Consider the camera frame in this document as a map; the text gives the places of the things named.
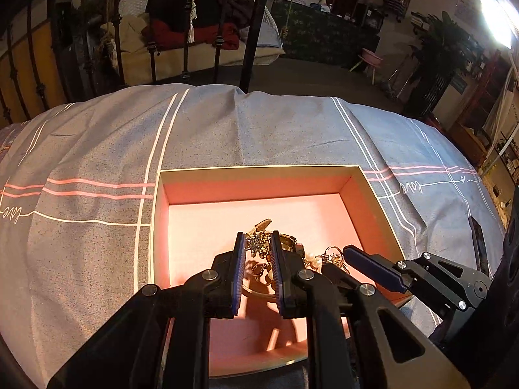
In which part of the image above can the gold flower brooch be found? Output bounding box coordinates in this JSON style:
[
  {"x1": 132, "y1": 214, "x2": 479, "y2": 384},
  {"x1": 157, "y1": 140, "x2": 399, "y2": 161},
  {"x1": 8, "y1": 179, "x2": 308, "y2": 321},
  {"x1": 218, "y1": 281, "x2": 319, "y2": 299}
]
[{"x1": 246, "y1": 231, "x2": 271, "y2": 259}]

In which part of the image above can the amber stone gold ring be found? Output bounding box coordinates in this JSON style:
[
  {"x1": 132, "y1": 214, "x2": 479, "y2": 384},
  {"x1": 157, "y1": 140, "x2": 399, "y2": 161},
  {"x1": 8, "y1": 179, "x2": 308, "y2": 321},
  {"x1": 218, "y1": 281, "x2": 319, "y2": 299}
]
[{"x1": 316, "y1": 244, "x2": 351, "y2": 274}]

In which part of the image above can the black smartphone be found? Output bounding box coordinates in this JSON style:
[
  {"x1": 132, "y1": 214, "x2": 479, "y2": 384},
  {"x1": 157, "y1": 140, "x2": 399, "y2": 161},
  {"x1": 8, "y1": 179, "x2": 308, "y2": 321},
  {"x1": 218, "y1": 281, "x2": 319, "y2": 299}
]
[{"x1": 468, "y1": 216, "x2": 490, "y2": 277}]

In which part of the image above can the white floor lamp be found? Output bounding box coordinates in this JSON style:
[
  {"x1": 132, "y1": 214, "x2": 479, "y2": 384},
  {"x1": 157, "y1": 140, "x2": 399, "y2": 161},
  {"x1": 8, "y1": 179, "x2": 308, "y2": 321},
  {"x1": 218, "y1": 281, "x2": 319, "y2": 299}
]
[{"x1": 480, "y1": 0, "x2": 518, "y2": 162}]

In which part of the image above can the green floral counter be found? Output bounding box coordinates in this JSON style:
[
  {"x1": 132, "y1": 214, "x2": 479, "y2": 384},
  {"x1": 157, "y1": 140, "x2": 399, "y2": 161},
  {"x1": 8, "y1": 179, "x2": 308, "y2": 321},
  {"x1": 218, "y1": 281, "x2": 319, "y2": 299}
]
[{"x1": 267, "y1": 0, "x2": 380, "y2": 68}]

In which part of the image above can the grey box with pink interior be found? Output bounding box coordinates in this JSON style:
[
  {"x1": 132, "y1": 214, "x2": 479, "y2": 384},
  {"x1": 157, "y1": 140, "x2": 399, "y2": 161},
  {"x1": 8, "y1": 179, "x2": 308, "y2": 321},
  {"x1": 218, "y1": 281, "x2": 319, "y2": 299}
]
[{"x1": 150, "y1": 165, "x2": 404, "y2": 378}]

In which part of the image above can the pink stool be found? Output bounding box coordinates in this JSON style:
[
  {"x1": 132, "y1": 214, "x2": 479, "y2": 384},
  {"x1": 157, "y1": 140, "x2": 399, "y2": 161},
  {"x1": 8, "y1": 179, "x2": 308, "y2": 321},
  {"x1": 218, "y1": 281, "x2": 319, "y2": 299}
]
[{"x1": 349, "y1": 48, "x2": 383, "y2": 85}]

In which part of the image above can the black iron bed frame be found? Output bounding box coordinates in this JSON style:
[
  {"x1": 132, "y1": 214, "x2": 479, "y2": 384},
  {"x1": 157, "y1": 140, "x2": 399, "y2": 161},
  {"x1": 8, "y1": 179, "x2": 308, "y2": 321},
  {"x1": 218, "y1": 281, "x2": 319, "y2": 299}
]
[{"x1": 1, "y1": 0, "x2": 283, "y2": 125}]

